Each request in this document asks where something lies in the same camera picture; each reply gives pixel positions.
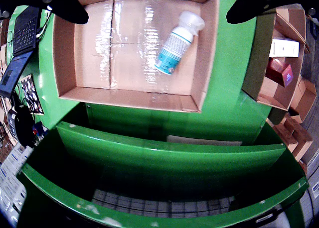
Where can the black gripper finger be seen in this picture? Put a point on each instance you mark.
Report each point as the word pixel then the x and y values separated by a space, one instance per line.
pixel 49 1
pixel 261 1

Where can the white spray bottle teal label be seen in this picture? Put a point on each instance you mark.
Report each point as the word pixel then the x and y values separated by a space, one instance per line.
pixel 174 48

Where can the open cardboard box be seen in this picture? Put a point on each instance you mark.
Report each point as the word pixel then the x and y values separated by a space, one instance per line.
pixel 251 63
pixel 296 21

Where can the dark red perfume box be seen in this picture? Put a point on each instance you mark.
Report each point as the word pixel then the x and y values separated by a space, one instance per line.
pixel 279 72

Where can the large shallow cardboard tray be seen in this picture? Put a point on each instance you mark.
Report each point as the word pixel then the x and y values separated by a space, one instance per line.
pixel 124 63

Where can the black laptop keyboard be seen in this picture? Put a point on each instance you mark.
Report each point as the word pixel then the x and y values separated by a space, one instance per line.
pixel 25 34

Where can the tall white product carton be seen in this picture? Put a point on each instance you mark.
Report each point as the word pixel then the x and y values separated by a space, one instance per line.
pixel 284 48

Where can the black and white picture card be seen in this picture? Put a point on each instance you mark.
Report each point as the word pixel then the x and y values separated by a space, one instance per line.
pixel 32 96

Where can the black rounded object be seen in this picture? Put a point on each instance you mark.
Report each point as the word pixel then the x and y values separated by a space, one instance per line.
pixel 23 128

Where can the green metal shelf unit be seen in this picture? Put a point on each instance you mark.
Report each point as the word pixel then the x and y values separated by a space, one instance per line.
pixel 149 150

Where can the white printed paper sheets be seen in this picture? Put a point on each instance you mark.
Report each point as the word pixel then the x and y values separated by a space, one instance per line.
pixel 10 183

